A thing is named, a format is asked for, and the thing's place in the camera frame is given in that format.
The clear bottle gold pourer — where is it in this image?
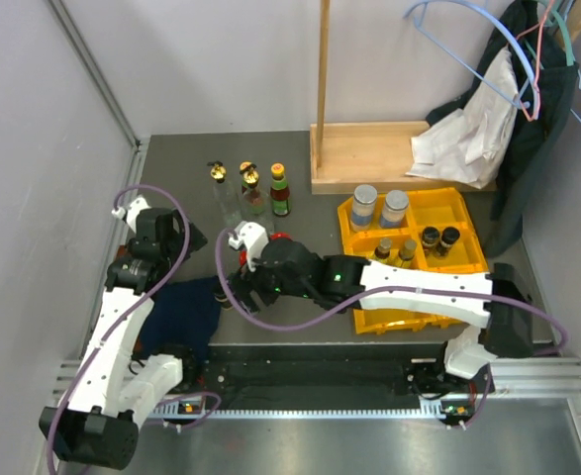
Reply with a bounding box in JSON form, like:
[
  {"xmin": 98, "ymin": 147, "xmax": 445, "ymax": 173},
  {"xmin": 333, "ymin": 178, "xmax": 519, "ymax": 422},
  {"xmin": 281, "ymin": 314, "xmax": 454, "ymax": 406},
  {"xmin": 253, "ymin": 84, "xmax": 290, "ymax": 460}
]
[{"xmin": 207, "ymin": 160, "xmax": 242, "ymax": 229}]

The small brown cap bottle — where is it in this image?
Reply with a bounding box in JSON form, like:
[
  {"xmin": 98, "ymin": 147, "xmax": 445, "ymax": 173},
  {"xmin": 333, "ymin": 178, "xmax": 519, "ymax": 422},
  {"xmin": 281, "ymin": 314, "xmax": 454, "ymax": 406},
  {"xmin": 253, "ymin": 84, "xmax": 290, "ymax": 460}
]
[{"xmin": 372, "ymin": 237, "xmax": 392, "ymax": 263}]

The silver lid spice jar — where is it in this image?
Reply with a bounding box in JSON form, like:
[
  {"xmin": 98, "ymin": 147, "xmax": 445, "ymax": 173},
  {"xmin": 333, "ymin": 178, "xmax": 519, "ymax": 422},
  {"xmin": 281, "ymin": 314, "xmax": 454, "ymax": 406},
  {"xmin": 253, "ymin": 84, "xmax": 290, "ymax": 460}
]
[
  {"xmin": 378, "ymin": 190, "xmax": 410, "ymax": 229},
  {"xmin": 349, "ymin": 184, "xmax": 378, "ymax": 232}
]

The yellow label brown cap bottle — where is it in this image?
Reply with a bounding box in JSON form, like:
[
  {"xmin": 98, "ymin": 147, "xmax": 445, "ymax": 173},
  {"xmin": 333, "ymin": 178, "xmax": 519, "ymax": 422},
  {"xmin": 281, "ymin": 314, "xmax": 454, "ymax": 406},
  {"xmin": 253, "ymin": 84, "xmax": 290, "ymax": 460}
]
[{"xmin": 393, "ymin": 238, "xmax": 418, "ymax": 269}]

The black cap spice jar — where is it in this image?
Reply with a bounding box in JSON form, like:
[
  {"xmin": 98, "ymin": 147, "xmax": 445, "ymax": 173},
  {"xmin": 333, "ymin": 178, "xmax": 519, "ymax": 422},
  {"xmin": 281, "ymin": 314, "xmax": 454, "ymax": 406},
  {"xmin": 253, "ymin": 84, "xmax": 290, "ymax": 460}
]
[
  {"xmin": 436, "ymin": 227, "xmax": 460, "ymax": 258},
  {"xmin": 421, "ymin": 227, "xmax": 440, "ymax": 256},
  {"xmin": 214, "ymin": 293, "xmax": 234, "ymax": 310}
]

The black cap spice jar back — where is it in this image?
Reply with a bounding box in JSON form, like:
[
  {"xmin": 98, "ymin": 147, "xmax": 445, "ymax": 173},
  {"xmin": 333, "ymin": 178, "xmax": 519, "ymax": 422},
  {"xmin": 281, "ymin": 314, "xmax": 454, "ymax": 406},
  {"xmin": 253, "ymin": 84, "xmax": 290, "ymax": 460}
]
[{"xmin": 436, "ymin": 227, "xmax": 460, "ymax": 258}]

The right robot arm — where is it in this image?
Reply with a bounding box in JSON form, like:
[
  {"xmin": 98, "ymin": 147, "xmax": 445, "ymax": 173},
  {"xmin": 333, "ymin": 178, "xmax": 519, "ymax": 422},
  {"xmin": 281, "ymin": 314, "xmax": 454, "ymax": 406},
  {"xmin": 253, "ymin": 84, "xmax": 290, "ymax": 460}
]
[{"xmin": 215, "ymin": 222, "xmax": 534, "ymax": 392}]

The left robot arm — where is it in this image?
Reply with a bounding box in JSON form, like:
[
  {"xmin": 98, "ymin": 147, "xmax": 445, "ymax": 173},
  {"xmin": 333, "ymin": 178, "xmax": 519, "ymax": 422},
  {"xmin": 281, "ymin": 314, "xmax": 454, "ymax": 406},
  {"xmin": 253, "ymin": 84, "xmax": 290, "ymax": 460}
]
[{"xmin": 39, "ymin": 195, "xmax": 220, "ymax": 473}]

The brown orange cloth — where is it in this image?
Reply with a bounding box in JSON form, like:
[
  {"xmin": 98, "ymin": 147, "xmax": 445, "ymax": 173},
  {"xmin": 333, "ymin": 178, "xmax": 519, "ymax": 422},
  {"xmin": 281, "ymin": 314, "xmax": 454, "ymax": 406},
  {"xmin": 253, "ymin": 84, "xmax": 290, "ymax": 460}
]
[{"xmin": 114, "ymin": 244, "xmax": 127, "ymax": 260}]

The clear bottle red label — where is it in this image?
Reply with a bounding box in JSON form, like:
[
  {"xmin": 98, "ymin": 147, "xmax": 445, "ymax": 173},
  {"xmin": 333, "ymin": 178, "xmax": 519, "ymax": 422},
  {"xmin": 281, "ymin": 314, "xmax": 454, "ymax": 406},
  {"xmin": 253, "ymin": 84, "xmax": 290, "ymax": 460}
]
[{"xmin": 242, "ymin": 170, "xmax": 274, "ymax": 235}]

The yellow bin back left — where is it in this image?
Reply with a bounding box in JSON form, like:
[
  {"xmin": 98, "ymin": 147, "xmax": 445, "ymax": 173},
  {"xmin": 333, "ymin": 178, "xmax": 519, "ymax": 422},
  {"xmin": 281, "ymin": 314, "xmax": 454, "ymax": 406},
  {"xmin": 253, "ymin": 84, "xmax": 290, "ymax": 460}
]
[{"xmin": 337, "ymin": 193, "xmax": 417, "ymax": 246}]

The yellow bin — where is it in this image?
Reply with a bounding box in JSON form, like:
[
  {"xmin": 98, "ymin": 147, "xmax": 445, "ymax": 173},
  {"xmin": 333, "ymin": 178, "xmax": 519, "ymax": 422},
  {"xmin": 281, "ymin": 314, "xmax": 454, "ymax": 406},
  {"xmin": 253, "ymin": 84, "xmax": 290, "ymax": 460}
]
[
  {"xmin": 353, "ymin": 310, "xmax": 436, "ymax": 334},
  {"xmin": 430, "ymin": 315, "xmax": 463, "ymax": 329},
  {"xmin": 343, "ymin": 236, "xmax": 428, "ymax": 270},
  {"xmin": 337, "ymin": 193, "xmax": 417, "ymax": 246},
  {"xmin": 418, "ymin": 226, "xmax": 488, "ymax": 273},
  {"xmin": 408, "ymin": 187, "xmax": 472, "ymax": 229}
]

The red sauce bottle yellow cap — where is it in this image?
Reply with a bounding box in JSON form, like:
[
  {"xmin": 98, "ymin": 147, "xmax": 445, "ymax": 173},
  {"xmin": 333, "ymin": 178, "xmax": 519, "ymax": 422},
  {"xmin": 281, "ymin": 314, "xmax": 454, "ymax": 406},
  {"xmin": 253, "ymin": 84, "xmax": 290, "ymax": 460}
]
[{"xmin": 270, "ymin": 162, "xmax": 291, "ymax": 217}]

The navy blue cloth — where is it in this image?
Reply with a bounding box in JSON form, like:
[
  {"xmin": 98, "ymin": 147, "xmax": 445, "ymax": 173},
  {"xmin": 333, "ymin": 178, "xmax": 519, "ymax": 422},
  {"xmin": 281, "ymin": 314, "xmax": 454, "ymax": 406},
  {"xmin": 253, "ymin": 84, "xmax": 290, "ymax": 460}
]
[{"xmin": 134, "ymin": 276, "xmax": 221, "ymax": 362}]

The yellow bin front left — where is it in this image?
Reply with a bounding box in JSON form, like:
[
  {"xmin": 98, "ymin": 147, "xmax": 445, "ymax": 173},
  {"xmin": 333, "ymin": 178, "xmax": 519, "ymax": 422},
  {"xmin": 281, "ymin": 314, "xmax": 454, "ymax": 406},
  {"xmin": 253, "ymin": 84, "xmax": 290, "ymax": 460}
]
[{"xmin": 353, "ymin": 310, "xmax": 436, "ymax": 334}]

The green bottle gold pourer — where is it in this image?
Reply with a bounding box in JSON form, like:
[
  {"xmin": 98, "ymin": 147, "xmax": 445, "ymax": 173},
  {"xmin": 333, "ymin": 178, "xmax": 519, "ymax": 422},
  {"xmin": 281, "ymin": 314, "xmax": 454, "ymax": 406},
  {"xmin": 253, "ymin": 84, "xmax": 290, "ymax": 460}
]
[{"xmin": 240, "ymin": 161, "xmax": 256, "ymax": 194}]

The yellow bin middle left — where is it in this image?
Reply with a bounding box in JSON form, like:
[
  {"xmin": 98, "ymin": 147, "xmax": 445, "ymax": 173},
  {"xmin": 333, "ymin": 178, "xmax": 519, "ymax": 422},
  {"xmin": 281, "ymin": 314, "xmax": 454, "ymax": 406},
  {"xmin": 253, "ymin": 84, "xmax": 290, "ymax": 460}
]
[{"xmin": 343, "ymin": 236, "xmax": 428, "ymax": 270}]

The yellow bin front right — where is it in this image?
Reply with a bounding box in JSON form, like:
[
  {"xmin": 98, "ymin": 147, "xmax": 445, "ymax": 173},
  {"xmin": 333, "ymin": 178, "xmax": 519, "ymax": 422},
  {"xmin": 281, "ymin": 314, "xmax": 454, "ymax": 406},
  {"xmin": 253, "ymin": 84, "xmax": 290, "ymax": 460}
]
[{"xmin": 430, "ymin": 315, "xmax": 463, "ymax": 329}]

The yellow bin back right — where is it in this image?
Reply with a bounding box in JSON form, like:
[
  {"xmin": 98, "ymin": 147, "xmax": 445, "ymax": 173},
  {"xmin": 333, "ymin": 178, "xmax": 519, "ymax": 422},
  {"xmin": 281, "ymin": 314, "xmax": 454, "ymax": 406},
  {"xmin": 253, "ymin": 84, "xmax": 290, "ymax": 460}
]
[{"xmin": 408, "ymin": 187, "xmax": 472, "ymax": 229}]

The yellow bin middle right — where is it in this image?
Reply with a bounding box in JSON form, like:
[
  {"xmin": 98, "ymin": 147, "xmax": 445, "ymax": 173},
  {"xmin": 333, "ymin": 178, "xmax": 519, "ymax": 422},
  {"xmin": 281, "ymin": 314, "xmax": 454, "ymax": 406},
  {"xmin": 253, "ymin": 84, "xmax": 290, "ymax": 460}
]
[{"xmin": 418, "ymin": 226, "xmax": 488, "ymax": 273}]

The white crumpled cloth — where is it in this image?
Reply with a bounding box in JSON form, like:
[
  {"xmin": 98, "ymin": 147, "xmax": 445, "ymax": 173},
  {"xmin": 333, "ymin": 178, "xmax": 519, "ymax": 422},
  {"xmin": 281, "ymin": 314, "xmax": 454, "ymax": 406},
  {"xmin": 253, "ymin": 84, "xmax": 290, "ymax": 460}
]
[{"xmin": 407, "ymin": 47, "xmax": 518, "ymax": 189}]

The wooden pole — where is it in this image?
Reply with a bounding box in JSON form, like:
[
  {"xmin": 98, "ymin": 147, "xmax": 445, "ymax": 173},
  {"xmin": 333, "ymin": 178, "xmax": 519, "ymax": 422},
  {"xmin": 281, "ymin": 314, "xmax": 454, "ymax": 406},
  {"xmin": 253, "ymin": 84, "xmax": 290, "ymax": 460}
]
[{"xmin": 315, "ymin": 0, "xmax": 331, "ymax": 170}]

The blue clothes hanger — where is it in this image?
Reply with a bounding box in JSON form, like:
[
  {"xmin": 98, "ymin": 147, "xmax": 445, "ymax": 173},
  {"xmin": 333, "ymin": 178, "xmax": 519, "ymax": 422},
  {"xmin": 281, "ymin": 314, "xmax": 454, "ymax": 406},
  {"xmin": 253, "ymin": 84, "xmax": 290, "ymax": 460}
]
[{"xmin": 402, "ymin": 0, "xmax": 538, "ymax": 111}]

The dark green jacket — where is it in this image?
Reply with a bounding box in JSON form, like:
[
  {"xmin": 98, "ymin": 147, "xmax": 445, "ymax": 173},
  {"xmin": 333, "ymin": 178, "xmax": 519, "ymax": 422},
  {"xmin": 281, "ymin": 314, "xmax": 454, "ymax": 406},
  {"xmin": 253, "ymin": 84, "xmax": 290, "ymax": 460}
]
[{"xmin": 425, "ymin": 1, "xmax": 579, "ymax": 257}]

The pink clothes hanger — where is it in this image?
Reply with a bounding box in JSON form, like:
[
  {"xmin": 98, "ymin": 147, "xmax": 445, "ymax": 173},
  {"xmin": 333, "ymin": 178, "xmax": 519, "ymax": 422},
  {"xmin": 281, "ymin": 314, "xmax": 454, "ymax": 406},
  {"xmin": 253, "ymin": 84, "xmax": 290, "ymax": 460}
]
[{"xmin": 517, "ymin": 0, "xmax": 559, "ymax": 122}]

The green clothes hanger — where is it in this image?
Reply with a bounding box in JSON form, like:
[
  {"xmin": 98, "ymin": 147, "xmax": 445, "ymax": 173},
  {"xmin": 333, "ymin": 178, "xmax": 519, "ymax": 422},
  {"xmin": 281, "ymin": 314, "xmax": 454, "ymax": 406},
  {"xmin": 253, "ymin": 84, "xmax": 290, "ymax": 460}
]
[{"xmin": 543, "ymin": 1, "xmax": 575, "ymax": 66}]

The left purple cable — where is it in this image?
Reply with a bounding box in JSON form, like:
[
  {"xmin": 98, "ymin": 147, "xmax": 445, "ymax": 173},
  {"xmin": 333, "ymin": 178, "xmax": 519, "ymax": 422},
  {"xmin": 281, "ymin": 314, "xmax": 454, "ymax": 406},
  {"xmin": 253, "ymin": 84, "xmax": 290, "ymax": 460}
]
[{"xmin": 46, "ymin": 184, "xmax": 222, "ymax": 475}]

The purple cable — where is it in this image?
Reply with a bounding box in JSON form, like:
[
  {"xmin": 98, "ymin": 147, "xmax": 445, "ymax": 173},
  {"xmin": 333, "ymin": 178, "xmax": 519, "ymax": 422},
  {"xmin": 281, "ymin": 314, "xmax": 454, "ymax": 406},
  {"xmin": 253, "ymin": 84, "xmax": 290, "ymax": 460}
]
[
  {"xmin": 46, "ymin": 184, "xmax": 222, "ymax": 475},
  {"xmin": 214, "ymin": 230, "xmax": 569, "ymax": 431}
]

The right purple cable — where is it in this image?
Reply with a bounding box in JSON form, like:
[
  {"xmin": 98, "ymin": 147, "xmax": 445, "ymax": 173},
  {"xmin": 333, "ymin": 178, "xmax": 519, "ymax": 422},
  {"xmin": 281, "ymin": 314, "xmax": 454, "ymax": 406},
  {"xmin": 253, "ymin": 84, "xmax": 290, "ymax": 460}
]
[{"xmin": 214, "ymin": 230, "xmax": 569, "ymax": 431}]

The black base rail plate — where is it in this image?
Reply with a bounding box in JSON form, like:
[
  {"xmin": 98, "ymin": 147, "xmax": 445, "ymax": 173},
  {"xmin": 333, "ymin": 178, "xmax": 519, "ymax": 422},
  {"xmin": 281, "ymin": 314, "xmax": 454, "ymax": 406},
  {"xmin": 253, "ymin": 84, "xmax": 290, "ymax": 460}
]
[{"xmin": 176, "ymin": 357, "xmax": 486, "ymax": 403}]

